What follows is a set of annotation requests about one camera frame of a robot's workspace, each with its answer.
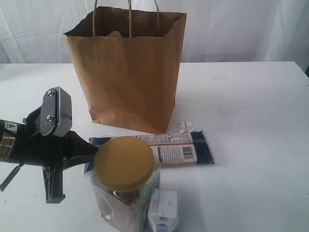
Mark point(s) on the brown paper shopping bag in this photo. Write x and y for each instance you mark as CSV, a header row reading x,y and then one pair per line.
x,y
128,82

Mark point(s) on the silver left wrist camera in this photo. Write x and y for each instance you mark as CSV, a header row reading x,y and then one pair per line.
x,y
56,111

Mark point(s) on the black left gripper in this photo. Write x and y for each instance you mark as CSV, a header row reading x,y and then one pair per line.
x,y
31,148

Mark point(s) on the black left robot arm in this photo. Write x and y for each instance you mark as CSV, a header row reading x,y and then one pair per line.
x,y
6,144

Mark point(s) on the brown kraft pouch orange label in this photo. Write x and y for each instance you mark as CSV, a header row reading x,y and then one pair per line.
x,y
115,34

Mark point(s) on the dark blue noodle package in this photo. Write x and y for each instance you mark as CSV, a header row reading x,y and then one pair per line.
x,y
179,148

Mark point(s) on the white backdrop curtain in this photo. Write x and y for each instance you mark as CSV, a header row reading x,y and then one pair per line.
x,y
216,30

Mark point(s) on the white crumpled paper bits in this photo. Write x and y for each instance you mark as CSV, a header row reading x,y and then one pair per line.
x,y
186,126

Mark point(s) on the small white milk carton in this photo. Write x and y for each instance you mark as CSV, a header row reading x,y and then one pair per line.
x,y
163,213

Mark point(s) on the clear nut jar gold lid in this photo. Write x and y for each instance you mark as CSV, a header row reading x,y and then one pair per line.
x,y
123,178

